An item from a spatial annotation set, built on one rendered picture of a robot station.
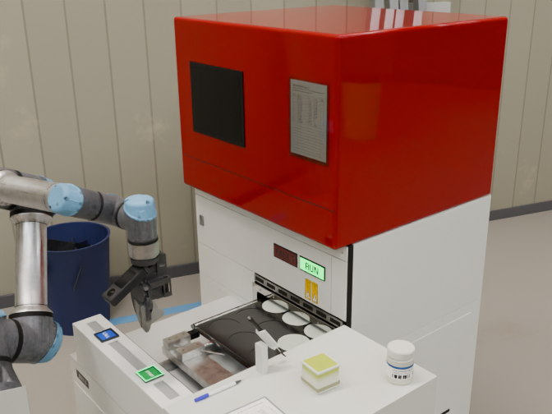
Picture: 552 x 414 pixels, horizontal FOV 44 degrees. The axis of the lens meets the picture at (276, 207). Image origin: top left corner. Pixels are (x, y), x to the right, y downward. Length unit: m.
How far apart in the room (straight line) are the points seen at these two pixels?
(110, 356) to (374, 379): 0.73
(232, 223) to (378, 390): 0.90
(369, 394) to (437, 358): 0.78
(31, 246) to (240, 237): 0.75
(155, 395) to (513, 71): 4.21
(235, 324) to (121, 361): 0.43
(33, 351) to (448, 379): 1.48
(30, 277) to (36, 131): 2.28
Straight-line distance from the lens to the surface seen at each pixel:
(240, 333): 2.18
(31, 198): 1.80
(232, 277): 2.52
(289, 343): 2.12
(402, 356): 1.80
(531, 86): 5.62
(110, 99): 4.21
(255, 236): 2.33
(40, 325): 1.96
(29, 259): 2.01
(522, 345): 4.02
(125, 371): 1.94
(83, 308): 4.01
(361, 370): 1.89
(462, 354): 2.68
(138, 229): 1.69
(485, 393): 3.58
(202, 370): 2.06
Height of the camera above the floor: 2.01
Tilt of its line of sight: 20 degrees down
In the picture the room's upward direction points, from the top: 1 degrees counter-clockwise
